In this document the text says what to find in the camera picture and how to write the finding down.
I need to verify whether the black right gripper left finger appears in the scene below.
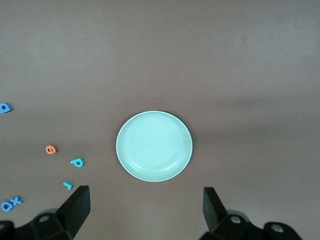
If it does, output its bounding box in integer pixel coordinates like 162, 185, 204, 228
14, 185, 91, 240

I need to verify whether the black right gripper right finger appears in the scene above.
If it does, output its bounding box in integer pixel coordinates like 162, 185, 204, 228
199, 186, 266, 240

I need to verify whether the teal foam letter p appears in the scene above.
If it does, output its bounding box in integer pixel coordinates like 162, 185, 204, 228
70, 157, 85, 168

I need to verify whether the orange foam letter e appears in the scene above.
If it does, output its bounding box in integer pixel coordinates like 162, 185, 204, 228
45, 144, 59, 156

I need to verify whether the blue foam letter x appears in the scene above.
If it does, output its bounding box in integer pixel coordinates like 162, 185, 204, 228
10, 195, 24, 206

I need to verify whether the blue foam letter D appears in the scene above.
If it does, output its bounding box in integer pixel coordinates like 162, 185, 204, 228
0, 200, 13, 213

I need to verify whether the green plate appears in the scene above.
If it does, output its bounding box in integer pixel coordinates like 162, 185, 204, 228
115, 110, 194, 183

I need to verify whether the blue foam letter g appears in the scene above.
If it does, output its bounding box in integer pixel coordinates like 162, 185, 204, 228
0, 102, 13, 115

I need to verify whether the brown table cover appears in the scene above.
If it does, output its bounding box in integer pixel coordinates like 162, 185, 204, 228
0, 0, 320, 240

